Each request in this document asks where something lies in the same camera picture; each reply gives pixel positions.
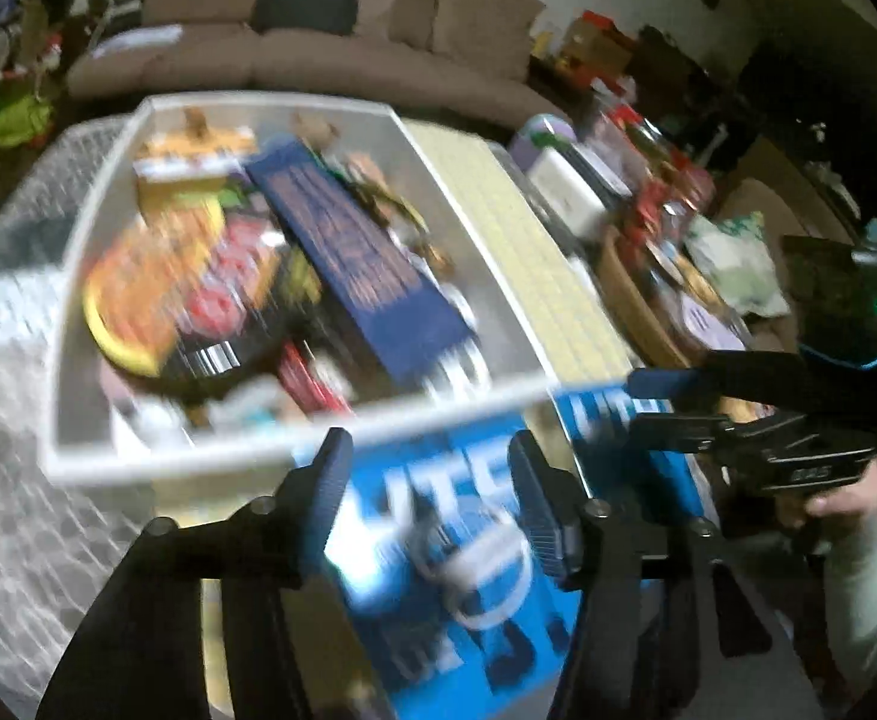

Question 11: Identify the round instant noodle bowl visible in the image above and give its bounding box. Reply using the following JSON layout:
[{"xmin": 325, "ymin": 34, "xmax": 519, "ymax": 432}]
[{"xmin": 82, "ymin": 214, "xmax": 293, "ymax": 400}]

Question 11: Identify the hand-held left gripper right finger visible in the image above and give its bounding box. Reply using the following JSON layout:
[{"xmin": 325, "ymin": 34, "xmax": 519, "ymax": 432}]
[{"xmin": 508, "ymin": 431, "xmax": 822, "ymax": 720}]

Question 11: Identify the green patterned cushion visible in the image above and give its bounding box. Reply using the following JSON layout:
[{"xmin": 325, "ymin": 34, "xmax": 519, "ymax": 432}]
[{"xmin": 684, "ymin": 212, "xmax": 789, "ymax": 317}]

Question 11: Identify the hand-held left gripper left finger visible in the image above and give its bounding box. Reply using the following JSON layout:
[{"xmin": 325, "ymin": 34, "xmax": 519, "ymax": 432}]
[{"xmin": 37, "ymin": 427, "xmax": 355, "ymax": 720}]

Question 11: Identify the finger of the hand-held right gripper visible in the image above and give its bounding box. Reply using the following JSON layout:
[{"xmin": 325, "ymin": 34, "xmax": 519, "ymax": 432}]
[
  {"xmin": 629, "ymin": 414, "xmax": 876, "ymax": 497},
  {"xmin": 628, "ymin": 352, "xmax": 877, "ymax": 421}
]

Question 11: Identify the blue sportswear package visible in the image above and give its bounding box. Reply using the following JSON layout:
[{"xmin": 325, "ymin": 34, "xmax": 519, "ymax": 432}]
[
  {"xmin": 554, "ymin": 388, "xmax": 710, "ymax": 530},
  {"xmin": 292, "ymin": 420, "xmax": 585, "ymax": 720}
]

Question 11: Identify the tiger face tin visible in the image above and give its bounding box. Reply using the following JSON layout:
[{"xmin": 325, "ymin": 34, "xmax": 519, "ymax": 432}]
[{"xmin": 134, "ymin": 109, "xmax": 256, "ymax": 200}]

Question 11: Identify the navy blue packet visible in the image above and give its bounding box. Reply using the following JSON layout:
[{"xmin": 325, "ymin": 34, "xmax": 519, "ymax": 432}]
[{"xmin": 245, "ymin": 141, "xmax": 480, "ymax": 383}]

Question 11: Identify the wicker basket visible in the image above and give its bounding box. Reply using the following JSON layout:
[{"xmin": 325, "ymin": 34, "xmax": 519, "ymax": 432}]
[{"xmin": 597, "ymin": 229, "xmax": 773, "ymax": 421}]

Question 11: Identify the grey patterned table mat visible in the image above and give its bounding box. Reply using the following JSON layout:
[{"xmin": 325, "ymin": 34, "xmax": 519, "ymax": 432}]
[{"xmin": 0, "ymin": 120, "xmax": 305, "ymax": 700}]

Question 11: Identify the brown sofa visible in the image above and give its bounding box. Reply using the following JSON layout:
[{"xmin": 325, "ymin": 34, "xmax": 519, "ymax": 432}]
[{"xmin": 67, "ymin": 0, "xmax": 560, "ymax": 128}]

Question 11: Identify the bright green bag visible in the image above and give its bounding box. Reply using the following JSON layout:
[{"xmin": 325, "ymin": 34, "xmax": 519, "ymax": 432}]
[{"xmin": 0, "ymin": 94, "xmax": 56, "ymax": 151}]

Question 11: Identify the dark cushion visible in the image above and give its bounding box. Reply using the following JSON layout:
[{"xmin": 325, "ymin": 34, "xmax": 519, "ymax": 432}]
[{"xmin": 250, "ymin": 0, "xmax": 359, "ymax": 37}]

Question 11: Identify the white storage box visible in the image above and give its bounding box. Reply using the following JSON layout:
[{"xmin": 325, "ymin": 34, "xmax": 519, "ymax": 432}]
[{"xmin": 40, "ymin": 94, "xmax": 560, "ymax": 485}]

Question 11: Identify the white paper sheet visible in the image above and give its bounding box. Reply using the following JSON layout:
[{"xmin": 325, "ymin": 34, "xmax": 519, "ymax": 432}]
[{"xmin": 89, "ymin": 24, "xmax": 185, "ymax": 58}]

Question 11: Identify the person's right hand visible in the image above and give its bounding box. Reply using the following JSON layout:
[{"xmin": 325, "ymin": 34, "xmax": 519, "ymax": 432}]
[{"xmin": 804, "ymin": 459, "xmax": 877, "ymax": 539}]

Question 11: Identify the purple round lid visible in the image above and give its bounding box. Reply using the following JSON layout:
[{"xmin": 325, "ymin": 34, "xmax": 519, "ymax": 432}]
[{"xmin": 509, "ymin": 114, "xmax": 578, "ymax": 155}]

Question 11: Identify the yellow checkered tablecloth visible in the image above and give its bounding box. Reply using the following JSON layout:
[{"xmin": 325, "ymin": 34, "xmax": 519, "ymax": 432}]
[{"xmin": 407, "ymin": 124, "xmax": 635, "ymax": 383}]

